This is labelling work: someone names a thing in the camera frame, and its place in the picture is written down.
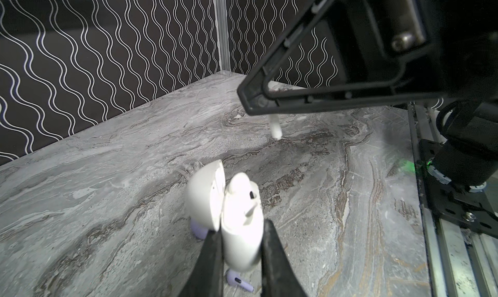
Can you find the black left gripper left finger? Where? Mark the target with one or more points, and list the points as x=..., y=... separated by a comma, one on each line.
x=206, y=278

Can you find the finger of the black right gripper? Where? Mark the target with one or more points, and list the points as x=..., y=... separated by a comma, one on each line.
x=385, y=49

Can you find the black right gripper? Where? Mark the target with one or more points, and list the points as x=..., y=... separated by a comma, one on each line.
x=466, y=33

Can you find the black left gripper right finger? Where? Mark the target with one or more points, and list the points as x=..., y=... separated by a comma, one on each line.
x=278, y=278

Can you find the purple earbud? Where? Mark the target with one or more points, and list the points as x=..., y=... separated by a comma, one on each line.
x=234, y=279

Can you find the purple earbud charging case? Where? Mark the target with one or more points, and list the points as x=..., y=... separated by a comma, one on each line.
x=198, y=230

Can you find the white earbud charging case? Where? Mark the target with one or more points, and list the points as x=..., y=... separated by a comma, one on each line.
x=205, y=202

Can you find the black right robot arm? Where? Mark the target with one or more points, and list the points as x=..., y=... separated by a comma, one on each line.
x=396, y=51

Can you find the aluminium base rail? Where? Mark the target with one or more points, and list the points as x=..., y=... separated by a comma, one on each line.
x=455, y=219

